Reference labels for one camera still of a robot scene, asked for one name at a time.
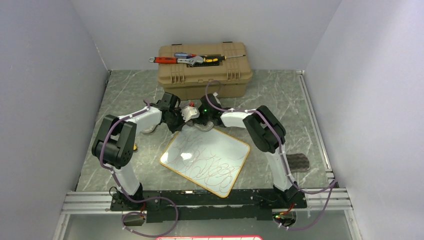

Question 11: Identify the yellow framed whiteboard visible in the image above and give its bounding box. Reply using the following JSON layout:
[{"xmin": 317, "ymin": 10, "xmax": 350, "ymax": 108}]
[{"xmin": 160, "ymin": 126, "xmax": 251, "ymax": 198}]

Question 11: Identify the grey mesh scrubbing pad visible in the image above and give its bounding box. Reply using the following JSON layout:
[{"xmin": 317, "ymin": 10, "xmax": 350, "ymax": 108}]
[{"xmin": 189, "ymin": 121, "xmax": 214, "ymax": 132}]

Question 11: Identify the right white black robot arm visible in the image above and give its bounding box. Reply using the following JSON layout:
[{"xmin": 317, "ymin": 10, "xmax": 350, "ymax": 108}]
[{"xmin": 199, "ymin": 94, "xmax": 298, "ymax": 208}]

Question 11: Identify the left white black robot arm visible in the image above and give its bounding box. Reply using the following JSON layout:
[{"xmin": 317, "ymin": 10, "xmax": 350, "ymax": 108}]
[{"xmin": 91, "ymin": 92, "xmax": 185, "ymax": 210}]

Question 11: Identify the grey scrubbing pad left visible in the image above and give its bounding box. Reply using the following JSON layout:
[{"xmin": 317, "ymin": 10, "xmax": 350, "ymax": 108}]
[{"xmin": 140, "ymin": 125, "xmax": 157, "ymax": 135}]

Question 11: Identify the tan plastic toolbox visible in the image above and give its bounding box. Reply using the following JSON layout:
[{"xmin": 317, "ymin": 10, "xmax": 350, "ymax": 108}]
[{"xmin": 157, "ymin": 41, "xmax": 253, "ymax": 100}]

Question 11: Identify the dark brown scrubbing pad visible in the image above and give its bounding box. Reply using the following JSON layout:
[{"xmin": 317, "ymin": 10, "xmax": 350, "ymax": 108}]
[{"xmin": 286, "ymin": 153, "xmax": 310, "ymax": 173}]

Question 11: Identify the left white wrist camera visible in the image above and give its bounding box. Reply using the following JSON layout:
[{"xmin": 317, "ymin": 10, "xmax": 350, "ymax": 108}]
[{"xmin": 180, "ymin": 102, "xmax": 200, "ymax": 123}]

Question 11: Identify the yellow black handled screwdriver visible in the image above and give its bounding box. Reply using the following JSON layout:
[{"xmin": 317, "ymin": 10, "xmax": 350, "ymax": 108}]
[{"xmin": 202, "ymin": 54, "xmax": 246, "ymax": 63}]

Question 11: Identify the red handled adjustable wrench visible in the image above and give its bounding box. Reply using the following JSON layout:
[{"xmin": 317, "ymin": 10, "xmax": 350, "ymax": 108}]
[{"xmin": 148, "ymin": 56, "xmax": 204, "ymax": 66}]

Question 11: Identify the blue red handled screwdriver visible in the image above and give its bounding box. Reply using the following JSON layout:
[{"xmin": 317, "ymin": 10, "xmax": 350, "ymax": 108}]
[{"xmin": 173, "ymin": 52, "xmax": 206, "ymax": 59}]

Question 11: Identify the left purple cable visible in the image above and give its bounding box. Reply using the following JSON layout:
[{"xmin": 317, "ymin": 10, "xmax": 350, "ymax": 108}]
[{"xmin": 98, "ymin": 99, "xmax": 180, "ymax": 238}]

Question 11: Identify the black aluminium base frame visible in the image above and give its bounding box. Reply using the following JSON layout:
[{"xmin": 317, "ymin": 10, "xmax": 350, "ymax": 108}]
[{"xmin": 61, "ymin": 188, "xmax": 354, "ymax": 223}]

